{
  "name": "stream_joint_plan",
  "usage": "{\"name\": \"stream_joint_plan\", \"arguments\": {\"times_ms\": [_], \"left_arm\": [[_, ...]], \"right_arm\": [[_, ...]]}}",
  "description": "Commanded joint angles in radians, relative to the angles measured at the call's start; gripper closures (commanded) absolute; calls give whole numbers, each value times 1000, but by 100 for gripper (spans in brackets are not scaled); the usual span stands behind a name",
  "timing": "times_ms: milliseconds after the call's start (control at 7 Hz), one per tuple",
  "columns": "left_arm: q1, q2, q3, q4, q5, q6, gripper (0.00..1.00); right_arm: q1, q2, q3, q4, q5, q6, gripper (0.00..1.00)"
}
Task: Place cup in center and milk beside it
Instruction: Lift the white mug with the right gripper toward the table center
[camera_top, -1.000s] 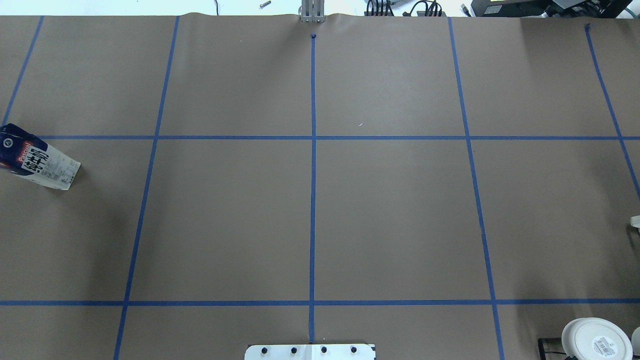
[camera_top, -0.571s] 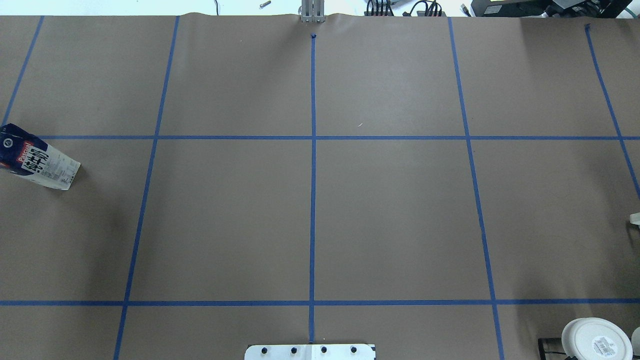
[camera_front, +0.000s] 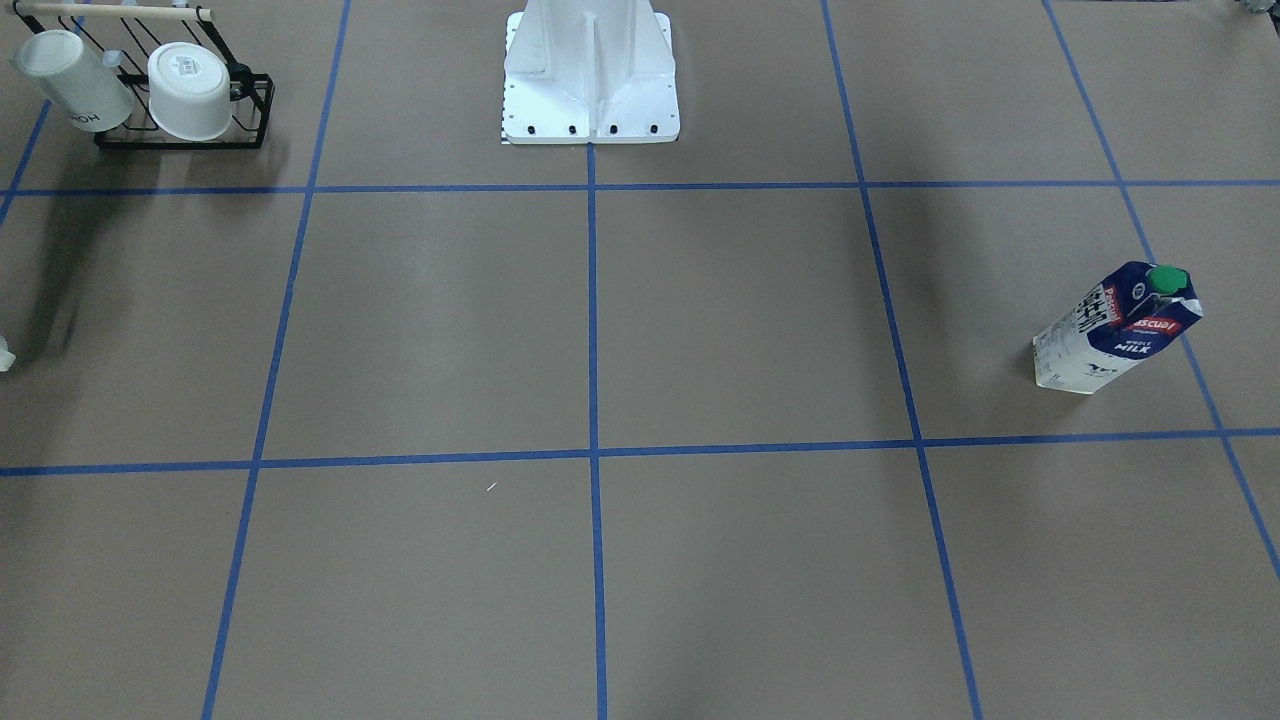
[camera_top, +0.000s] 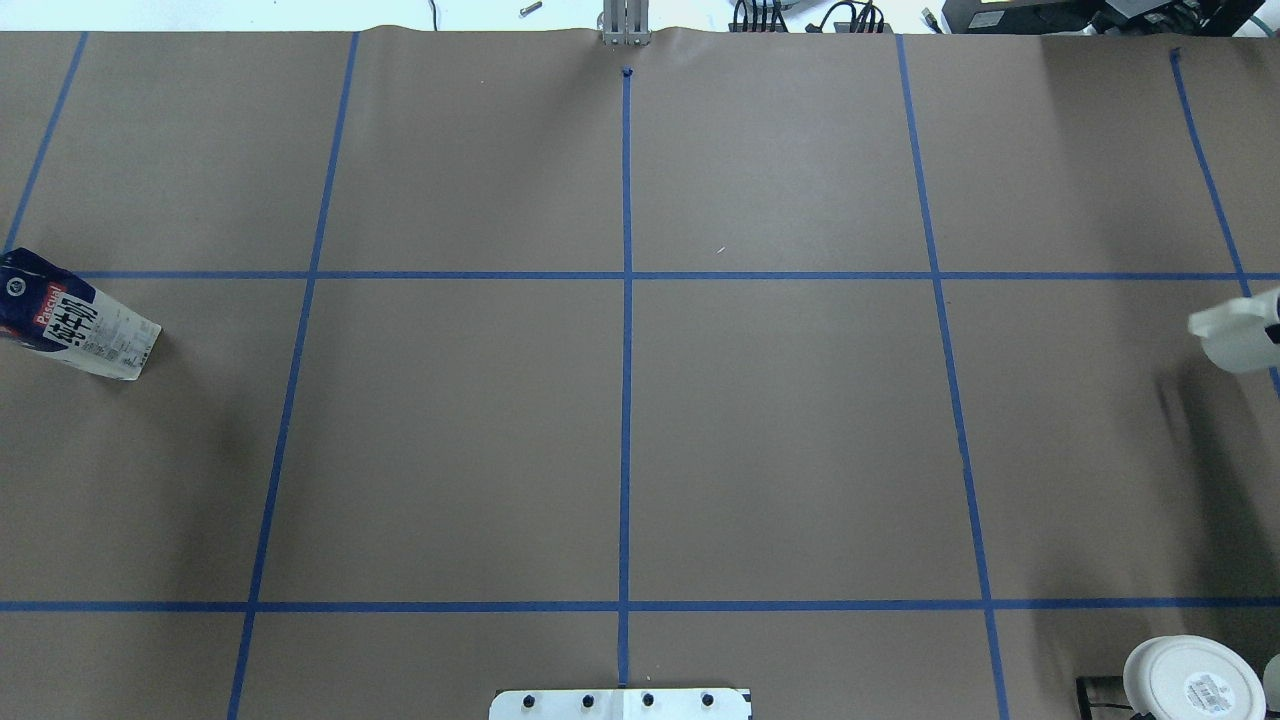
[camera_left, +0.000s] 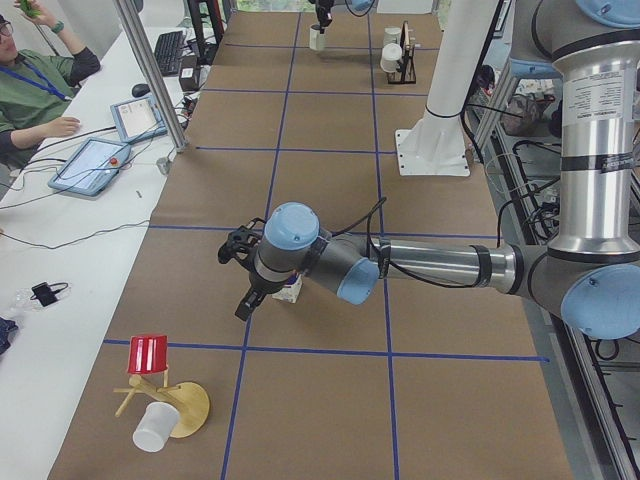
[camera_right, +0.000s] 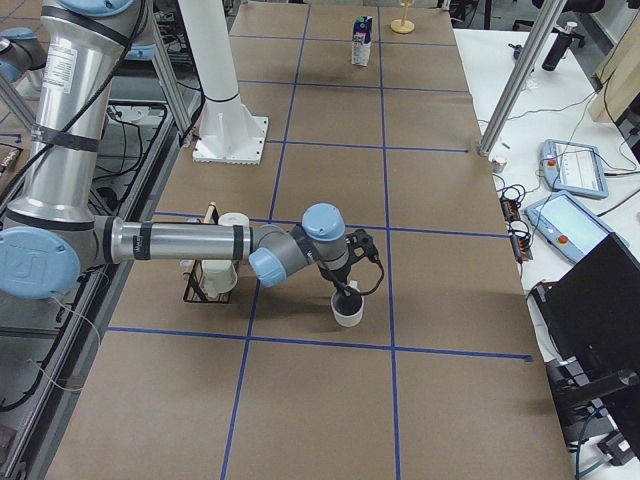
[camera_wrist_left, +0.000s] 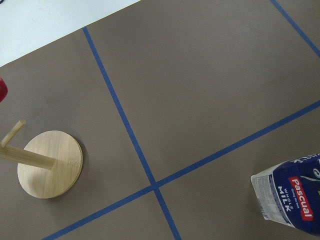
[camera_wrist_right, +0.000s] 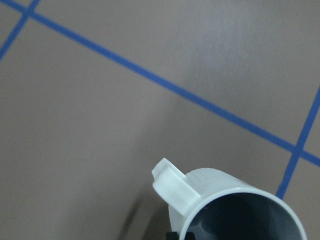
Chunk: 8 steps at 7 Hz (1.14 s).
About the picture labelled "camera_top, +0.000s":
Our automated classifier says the white mug with handle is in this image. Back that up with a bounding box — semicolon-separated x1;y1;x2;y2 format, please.
1187;287;1279;374

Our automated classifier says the white camera stand base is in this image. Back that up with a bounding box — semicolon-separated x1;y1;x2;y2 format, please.
488;687;754;719

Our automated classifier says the aluminium profile post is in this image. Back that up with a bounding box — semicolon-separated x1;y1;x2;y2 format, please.
598;0;652;47

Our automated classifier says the blue white milk carton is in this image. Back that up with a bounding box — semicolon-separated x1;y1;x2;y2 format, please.
1;249;163;380

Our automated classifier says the white upturned cup right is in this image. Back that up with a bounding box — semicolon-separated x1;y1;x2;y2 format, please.
1123;635;1268;719

